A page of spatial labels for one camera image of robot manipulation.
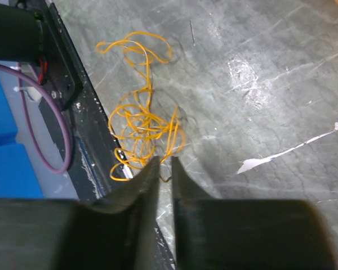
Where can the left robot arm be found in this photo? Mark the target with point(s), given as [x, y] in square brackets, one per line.
[23, 36]

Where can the blue storage box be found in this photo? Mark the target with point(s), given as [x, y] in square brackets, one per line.
[17, 177]

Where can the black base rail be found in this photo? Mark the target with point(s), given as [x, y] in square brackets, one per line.
[93, 145]

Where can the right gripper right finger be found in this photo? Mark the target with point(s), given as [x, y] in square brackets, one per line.
[213, 233]

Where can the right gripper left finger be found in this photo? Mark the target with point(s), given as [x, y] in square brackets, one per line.
[114, 232]

